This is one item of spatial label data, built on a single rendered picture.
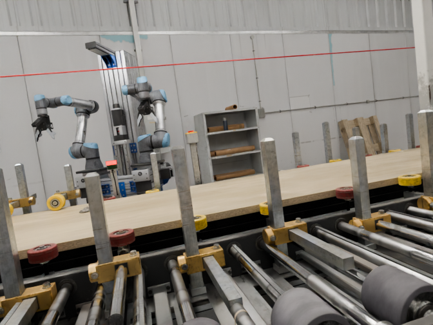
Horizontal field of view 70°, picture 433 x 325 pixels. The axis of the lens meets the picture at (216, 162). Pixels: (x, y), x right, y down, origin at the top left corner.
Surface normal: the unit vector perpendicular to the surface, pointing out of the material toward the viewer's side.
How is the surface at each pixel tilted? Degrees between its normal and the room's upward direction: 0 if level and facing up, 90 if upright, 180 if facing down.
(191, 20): 90
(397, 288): 31
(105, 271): 90
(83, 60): 90
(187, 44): 90
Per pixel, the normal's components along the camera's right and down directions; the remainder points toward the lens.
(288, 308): -0.65, -0.73
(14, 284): 0.25, 0.04
